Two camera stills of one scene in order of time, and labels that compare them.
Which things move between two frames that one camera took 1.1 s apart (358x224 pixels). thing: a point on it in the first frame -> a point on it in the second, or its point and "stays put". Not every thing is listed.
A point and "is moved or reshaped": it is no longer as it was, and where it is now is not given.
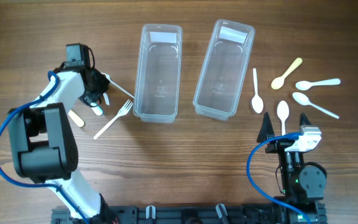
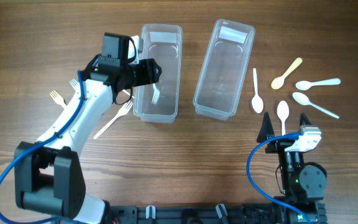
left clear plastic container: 158,72 stays put
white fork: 123,111 stays put
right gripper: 266,130 stays put
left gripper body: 101,84 -> 142,73
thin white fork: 106,99 is moved or reshaped
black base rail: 294,213 stays put
